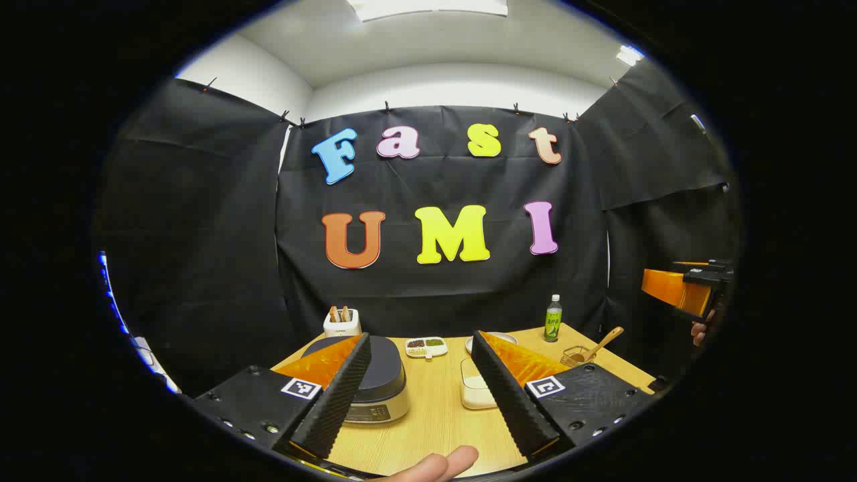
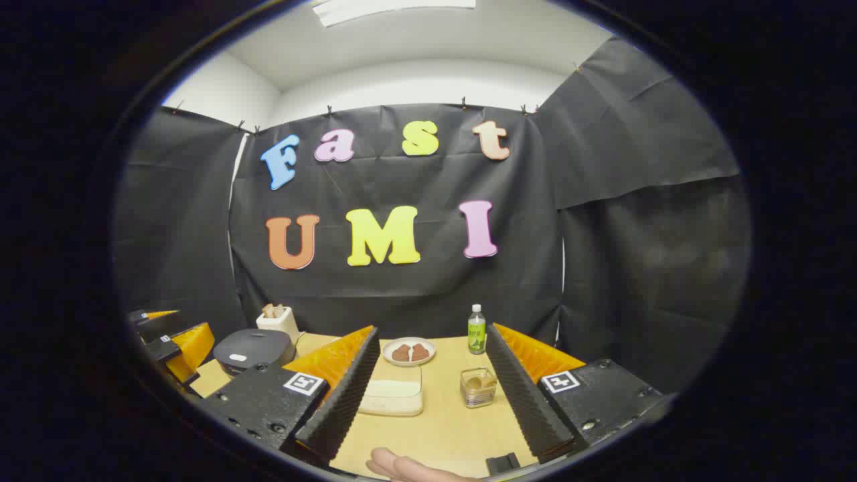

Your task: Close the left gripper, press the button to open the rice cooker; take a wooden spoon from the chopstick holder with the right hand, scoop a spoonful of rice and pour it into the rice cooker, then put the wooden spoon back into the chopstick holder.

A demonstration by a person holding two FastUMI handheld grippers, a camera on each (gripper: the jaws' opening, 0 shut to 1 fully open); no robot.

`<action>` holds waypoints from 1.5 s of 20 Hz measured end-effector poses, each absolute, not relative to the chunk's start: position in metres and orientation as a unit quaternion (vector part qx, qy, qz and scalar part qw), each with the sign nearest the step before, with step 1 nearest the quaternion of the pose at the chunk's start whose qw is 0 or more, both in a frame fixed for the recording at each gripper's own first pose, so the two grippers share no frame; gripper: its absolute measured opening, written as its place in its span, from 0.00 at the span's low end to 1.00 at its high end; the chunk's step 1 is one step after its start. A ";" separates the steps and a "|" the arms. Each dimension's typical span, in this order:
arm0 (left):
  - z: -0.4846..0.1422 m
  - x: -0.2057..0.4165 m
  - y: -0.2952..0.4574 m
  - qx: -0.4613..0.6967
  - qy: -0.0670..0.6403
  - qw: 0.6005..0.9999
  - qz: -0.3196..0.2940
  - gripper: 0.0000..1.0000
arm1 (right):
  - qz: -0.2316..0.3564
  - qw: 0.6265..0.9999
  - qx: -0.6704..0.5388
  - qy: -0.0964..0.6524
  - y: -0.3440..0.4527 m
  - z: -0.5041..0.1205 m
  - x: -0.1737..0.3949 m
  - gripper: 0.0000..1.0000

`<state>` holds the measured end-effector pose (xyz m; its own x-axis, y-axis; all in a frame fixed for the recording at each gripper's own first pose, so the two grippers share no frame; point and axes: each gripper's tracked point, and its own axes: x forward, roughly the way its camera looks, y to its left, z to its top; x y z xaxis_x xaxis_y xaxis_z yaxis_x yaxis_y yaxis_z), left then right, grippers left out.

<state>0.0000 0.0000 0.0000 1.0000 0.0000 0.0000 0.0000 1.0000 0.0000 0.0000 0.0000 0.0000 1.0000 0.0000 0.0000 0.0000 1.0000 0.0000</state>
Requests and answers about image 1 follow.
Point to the grey rice cooker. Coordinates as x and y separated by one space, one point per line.
385 375

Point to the wooden spoon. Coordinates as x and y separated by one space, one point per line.
599 345

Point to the white side table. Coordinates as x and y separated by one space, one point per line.
154 365

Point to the small ceiling light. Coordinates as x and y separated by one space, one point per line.
629 55

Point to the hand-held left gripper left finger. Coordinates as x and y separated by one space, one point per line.
335 402

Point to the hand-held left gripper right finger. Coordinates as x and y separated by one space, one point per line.
509 402

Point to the white toaster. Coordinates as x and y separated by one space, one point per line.
343 328

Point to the white round plate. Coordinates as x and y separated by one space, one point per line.
505 336

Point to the clear box of rice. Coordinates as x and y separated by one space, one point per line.
477 391

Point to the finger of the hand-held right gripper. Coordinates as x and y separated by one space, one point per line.
669 288

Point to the large ceiling light panel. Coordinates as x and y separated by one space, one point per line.
428 8

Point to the white divided bean dish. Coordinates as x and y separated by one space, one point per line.
426 346

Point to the black backdrop cloth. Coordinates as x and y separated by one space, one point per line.
455 288

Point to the green drink bottle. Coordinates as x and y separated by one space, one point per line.
552 325

